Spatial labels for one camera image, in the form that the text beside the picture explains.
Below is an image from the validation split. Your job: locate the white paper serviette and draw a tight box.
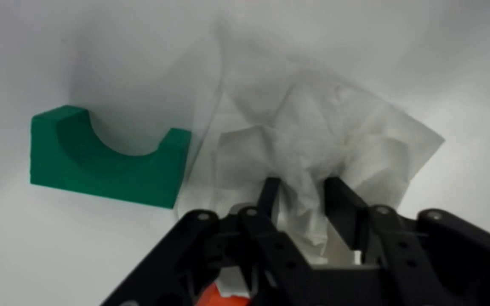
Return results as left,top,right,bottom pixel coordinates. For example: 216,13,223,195
177,20,444,265

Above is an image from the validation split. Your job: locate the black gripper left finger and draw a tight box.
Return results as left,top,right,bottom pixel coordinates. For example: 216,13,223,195
101,178,313,306

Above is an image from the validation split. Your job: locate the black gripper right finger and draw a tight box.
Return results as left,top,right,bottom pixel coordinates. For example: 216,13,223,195
320,176,490,306

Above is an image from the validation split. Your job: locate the green arch block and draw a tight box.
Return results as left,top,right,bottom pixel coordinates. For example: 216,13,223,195
29,105,193,208

